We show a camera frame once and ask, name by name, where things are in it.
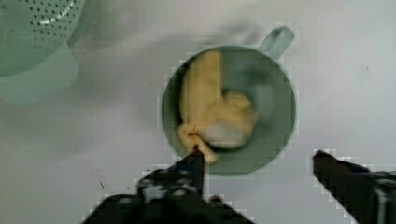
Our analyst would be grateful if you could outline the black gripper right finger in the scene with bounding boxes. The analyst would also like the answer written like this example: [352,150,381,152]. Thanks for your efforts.
[312,150,396,224]

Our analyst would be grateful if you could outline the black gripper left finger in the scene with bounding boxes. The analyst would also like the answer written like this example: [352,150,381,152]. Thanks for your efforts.
[81,148,254,224]

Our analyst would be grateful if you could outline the yellow plush peeled banana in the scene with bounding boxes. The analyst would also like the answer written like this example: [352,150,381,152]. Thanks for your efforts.
[177,50,258,164]

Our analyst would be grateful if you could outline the green mug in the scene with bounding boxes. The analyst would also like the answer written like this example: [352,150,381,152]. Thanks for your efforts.
[160,26,297,176]

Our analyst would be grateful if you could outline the green perforated colander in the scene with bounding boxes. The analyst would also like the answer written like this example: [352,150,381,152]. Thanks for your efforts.
[0,0,89,106]

